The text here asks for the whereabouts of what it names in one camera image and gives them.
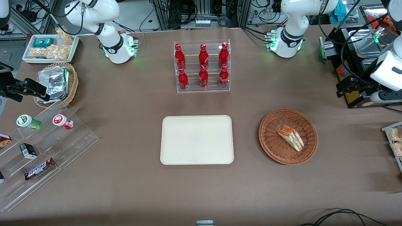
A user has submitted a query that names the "small black carton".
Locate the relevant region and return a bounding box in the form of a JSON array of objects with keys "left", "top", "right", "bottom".
[{"left": 19, "top": 143, "right": 38, "bottom": 159}]

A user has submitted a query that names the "red lid yogurt bottle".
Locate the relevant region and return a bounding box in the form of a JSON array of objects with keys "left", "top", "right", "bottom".
[{"left": 52, "top": 114, "right": 74, "bottom": 130}]

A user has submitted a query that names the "clear acrylic stepped display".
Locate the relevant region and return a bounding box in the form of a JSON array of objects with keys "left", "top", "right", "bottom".
[{"left": 0, "top": 102, "right": 100, "bottom": 213}]

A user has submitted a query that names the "white rectangular snack tray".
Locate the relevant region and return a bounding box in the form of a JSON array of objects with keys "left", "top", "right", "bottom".
[{"left": 22, "top": 34, "right": 80, "bottom": 64}]

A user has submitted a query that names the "metal tray with snacks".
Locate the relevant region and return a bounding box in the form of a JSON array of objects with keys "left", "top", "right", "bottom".
[{"left": 381, "top": 121, "right": 402, "bottom": 174}]

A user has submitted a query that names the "steel warmer pan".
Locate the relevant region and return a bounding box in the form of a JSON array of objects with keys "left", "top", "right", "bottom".
[
  {"left": 348, "top": 29, "right": 382, "bottom": 59},
  {"left": 361, "top": 58, "right": 382, "bottom": 74}
]

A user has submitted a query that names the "silver metal cylinder fixture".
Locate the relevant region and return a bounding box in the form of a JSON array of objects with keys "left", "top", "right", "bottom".
[{"left": 318, "top": 37, "right": 340, "bottom": 62}]

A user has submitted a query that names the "cream plastic tray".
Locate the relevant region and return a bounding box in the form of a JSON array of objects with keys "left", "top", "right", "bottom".
[{"left": 160, "top": 115, "right": 235, "bottom": 165}]

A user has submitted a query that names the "black food warmer cabinet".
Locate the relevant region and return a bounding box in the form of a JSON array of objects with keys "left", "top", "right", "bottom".
[{"left": 325, "top": 5, "right": 402, "bottom": 109}]

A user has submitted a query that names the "aluminium frame rack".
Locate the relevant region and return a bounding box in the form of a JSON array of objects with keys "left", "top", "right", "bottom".
[{"left": 152, "top": 0, "right": 252, "bottom": 30}]

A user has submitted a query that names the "silver foil container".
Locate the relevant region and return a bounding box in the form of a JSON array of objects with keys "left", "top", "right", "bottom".
[{"left": 36, "top": 66, "right": 70, "bottom": 104}]

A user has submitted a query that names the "green lid yogurt bottle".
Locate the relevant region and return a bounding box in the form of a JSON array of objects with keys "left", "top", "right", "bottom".
[{"left": 16, "top": 114, "right": 43, "bottom": 132}]

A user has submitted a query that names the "tan wicker basket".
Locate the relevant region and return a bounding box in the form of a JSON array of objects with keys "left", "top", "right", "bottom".
[{"left": 33, "top": 62, "right": 79, "bottom": 109}]

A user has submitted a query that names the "triangle sandwich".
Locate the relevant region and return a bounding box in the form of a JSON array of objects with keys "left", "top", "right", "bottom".
[{"left": 276, "top": 125, "right": 305, "bottom": 152}]

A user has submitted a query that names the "Snickers chocolate bar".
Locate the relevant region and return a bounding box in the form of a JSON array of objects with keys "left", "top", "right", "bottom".
[{"left": 24, "top": 157, "right": 57, "bottom": 181}]

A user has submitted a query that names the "brown chocolate cookie box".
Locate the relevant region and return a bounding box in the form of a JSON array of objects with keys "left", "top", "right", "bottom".
[{"left": 0, "top": 133, "right": 13, "bottom": 150}]

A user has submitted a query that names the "clear acrylic bottle rack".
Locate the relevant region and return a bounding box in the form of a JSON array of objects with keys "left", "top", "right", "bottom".
[{"left": 173, "top": 39, "right": 231, "bottom": 93}]

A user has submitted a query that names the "black floor cable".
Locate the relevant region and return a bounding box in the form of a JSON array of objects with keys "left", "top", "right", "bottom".
[{"left": 299, "top": 208, "right": 389, "bottom": 226}]

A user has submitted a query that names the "brown wicker round basket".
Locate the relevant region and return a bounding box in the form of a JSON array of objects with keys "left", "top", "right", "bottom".
[{"left": 258, "top": 109, "right": 318, "bottom": 165}]

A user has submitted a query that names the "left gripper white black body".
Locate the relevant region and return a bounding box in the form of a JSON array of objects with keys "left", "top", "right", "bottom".
[{"left": 358, "top": 50, "right": 402, "bottom": 94}]

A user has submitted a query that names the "red cola bottle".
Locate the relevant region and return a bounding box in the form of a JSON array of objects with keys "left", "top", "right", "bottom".
[
  {"left": 218, "top": 42, "right": 229, "bottom": 68},
  {"left": 178, "top": 67, "right": 189, "bottom": 91},
  {"left": 199, "top": 64, "right": 209, "bottom": 89},
  {"left": 198, "top": 44, "right": 209, "bottom": 68},
  {"left": 174, "top": 44, "right": 186, "bottom": 71},
  {"left": 219, "top": 64, "right": 230, "bottom": 89}
]

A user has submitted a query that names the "clear peanut snack bag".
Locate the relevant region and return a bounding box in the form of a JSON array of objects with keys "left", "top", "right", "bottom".
[
  {"left": 56, "top": 27, "right": 74, "bottom": 46},
  {"left": 29, "top": 46, "right": 47, "bottom": 59},
  {"left": 44, "top": 44, "right": 70, "bottom": 60}
]

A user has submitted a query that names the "teal snack packet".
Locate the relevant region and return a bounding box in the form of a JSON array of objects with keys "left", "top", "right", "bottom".
[{"left": 33, "top": 38, "right": 55, "bottom": 48}]

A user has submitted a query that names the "teal box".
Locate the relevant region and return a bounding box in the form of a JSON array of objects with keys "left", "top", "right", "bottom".
[{"left": 334, "top": 0, "right": 355, "bottom": 18}]

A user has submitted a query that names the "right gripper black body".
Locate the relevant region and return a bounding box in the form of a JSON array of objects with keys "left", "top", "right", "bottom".
[{"left": 0, "top": 62, "right": 25, "bottom": 103}]

